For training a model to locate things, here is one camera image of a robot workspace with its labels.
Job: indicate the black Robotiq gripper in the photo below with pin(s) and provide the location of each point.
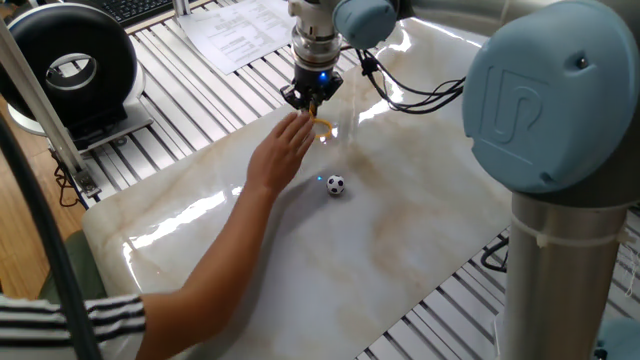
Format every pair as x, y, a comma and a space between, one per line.
315, 80

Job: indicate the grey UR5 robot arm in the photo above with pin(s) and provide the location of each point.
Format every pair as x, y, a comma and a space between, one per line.
550, 100

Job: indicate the person's bare forearm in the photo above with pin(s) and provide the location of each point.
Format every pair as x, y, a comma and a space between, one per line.
210, 280

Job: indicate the small soccer ball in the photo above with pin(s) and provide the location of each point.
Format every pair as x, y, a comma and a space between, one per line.
335, 184

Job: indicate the person's bare hand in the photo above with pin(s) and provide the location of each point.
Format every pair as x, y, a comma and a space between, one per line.
277, 160

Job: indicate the printed paper sheet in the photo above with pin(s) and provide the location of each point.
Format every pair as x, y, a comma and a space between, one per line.
235, 35

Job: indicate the marble pattern board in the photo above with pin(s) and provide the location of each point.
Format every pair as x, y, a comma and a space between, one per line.
350, 260

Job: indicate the black keyboard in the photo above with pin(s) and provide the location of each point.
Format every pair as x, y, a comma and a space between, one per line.
135, 10

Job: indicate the green seat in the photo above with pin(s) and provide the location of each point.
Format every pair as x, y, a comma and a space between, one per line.
82, 265

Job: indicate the thick black tube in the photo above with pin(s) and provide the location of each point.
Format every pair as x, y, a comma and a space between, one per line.
47, 240

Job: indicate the striped shirt sleeve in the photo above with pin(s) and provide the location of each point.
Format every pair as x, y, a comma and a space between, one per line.
65, 320

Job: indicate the aluminium frame bar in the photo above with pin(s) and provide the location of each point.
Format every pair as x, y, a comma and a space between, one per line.
45, 115

